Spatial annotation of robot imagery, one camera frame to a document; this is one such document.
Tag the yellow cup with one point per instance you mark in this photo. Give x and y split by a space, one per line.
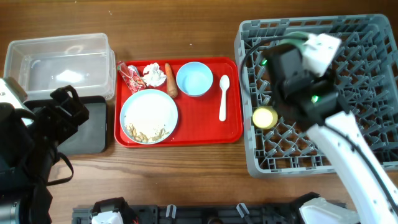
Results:
265 117

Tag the black plastic tray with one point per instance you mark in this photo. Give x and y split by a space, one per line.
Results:
91 136

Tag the red serving tray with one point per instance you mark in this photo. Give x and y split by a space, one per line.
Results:
198 117

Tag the light blue bowl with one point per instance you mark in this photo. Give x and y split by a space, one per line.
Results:
194 79

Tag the light blue plate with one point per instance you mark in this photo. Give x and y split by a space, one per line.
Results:
149 108

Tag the white tissue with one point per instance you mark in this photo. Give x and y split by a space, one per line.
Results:
153 75

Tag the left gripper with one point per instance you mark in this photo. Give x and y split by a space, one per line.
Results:
66 123

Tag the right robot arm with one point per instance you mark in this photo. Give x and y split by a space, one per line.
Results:
313 101

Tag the grey dishwasher rack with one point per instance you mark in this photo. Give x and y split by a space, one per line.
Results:
366 75

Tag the orange carrot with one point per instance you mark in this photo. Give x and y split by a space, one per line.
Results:
171 83

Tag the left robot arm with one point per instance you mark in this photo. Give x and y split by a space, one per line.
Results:
29 143

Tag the white plastic spoon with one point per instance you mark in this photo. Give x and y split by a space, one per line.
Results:
224 85

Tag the clear plastic bin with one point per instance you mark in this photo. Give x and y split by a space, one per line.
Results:
84 61

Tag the peanut food scraps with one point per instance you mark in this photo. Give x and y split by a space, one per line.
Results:
146 134

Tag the red candy wrapper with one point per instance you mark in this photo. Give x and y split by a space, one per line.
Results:
131 76

